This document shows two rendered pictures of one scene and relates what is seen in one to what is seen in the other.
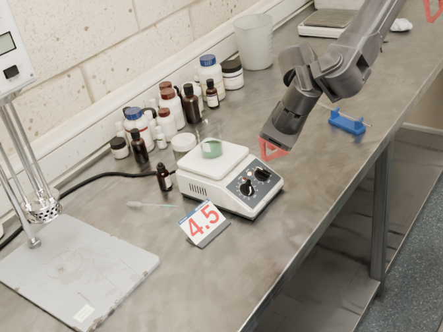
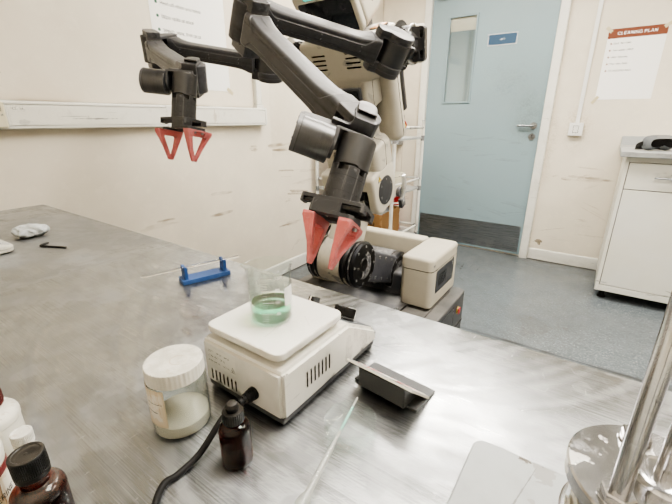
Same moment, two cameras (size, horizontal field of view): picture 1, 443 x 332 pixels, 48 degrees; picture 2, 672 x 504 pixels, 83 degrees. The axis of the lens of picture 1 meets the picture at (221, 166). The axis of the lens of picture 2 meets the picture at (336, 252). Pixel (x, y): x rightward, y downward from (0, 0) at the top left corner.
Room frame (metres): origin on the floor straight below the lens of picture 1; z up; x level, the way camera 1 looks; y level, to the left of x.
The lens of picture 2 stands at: (0.87, 0.43, 1.07)
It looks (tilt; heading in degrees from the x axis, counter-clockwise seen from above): 19 degrees down; 264
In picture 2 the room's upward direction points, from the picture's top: straight up
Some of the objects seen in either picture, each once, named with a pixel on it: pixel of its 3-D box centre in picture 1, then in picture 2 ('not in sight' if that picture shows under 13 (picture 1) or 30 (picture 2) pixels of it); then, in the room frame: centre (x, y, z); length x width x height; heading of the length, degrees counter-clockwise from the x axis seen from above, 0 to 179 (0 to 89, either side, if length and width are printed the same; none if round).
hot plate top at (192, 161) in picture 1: (213, 157); (276, 320); (0.90, 0.01, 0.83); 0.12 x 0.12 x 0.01; 49
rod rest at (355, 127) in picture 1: (346, 120); (204, 269); (1.07, -0.33, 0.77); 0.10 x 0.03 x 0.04; 30
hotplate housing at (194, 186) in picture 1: (225, 176); (291, 341); (0.88, 0.00, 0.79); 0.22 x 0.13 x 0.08; 49
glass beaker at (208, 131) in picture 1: (209, 139); (267, 290); (0.91, 0.01, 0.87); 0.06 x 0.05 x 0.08; 1
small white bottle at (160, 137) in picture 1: (160, 137); (29, 458); (1.12, 0.14, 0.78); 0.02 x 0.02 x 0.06
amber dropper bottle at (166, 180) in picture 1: (162, 174); (234, 430); (0.94, 0.14, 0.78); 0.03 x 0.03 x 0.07
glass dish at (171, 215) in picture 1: (173, 213); (350, 426); (0.82, 0.12, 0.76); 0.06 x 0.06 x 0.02
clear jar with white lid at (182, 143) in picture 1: (186, 153); (178, 390); (1.01, 0.08, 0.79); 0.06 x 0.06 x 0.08
